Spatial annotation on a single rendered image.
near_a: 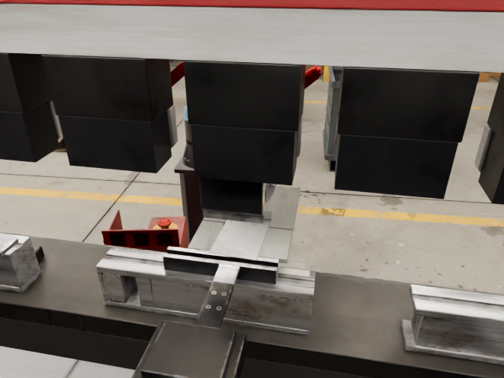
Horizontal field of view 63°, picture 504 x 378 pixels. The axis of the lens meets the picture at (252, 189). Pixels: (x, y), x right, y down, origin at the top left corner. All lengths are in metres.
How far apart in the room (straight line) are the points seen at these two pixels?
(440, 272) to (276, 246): 1.78
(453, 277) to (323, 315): 1.70
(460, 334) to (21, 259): 0.80
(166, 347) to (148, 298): 0.26
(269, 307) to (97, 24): 0.50
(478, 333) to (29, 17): 0.80
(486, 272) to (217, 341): 2.14
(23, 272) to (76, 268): 0.10
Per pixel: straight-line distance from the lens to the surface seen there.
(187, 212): 1.65
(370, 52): 0.51
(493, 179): 0.61
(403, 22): 0.51
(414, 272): 2.40
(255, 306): 0.74
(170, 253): 0.76
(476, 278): 2.50
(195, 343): 0.54
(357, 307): 0.83
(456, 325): 0.76
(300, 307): 0.72
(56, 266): 0.99
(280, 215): 0.83
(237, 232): 0.78
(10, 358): 0.67
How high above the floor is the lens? 1.44
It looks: 29 degrees down
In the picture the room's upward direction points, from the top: straight up
